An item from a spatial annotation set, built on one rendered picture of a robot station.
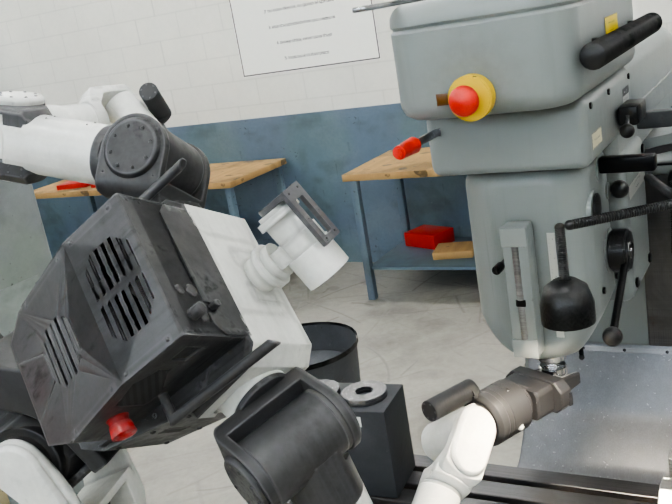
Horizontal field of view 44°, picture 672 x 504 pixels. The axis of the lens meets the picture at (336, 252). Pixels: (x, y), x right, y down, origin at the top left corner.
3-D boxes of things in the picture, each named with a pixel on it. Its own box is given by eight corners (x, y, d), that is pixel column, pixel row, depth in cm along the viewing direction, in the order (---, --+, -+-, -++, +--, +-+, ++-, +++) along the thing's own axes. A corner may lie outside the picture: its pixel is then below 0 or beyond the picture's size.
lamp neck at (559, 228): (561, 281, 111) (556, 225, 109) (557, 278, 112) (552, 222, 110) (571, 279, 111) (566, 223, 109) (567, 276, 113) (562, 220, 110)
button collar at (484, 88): (493, 119, 108) (488, 72, 107) (450, 123, 111) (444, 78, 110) (498, 116, 110) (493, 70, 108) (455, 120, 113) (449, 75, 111)
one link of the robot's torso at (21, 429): (-39, 451, 119) (11, 408, 115) (14, 406, 132) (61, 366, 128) (24, 517, 120) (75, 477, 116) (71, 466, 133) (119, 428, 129)
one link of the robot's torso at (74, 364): (28, 532, 98) (241, 368, 85) (-55, 293, 110) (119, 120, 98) (193, 498, 123) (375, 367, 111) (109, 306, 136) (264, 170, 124)
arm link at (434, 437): (525, 432, 130) (475, 463, 124) (485, 446, 139) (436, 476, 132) (490, 367, 132) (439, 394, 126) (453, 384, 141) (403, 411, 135)
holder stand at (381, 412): (398, 499, 161) (382, 406, 156) (296, 491, 170) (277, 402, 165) (416, 465, 172) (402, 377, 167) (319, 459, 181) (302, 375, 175)
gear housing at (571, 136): (593, 170, 116) (587, 97, 113) (430, 178, 128) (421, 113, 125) (636, 123, 143) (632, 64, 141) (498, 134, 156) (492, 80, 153)
